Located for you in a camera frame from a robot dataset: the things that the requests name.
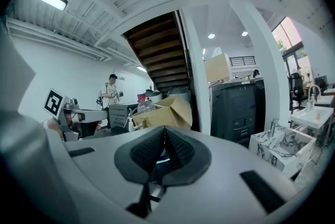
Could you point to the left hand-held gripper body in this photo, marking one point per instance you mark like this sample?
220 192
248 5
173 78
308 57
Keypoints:
53 103

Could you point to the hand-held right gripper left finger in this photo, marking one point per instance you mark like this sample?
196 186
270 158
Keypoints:
142 155

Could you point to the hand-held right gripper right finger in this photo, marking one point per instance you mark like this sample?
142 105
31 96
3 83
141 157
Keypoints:
187 151

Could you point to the person's left hand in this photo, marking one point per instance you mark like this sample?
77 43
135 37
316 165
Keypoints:
51 125

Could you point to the black storage box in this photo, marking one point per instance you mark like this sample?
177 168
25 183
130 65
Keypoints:
119 118

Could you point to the open cardboard box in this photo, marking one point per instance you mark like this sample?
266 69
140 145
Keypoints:
162 114

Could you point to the black office printer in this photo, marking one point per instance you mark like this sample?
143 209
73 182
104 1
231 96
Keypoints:
236 110

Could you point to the large closed cardboard box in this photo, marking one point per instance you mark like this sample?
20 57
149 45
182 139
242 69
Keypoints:
217 67

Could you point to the marble pattern sink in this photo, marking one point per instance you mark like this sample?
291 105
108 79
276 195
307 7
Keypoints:
285 147

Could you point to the wooden staircase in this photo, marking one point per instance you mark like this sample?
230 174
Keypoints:
159 55

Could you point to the black metal railing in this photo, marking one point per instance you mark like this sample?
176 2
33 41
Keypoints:
242 60

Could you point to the round ceiling light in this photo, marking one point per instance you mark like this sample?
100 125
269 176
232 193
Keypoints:
244 33
211 35

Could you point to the black office chair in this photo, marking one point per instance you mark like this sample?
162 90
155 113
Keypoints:
297 89

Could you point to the white sink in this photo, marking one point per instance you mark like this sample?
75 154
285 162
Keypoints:
312 117

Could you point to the curved chrome faucet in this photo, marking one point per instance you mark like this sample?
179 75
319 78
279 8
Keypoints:
311 97

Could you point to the large window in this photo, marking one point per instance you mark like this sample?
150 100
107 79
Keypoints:
286 34

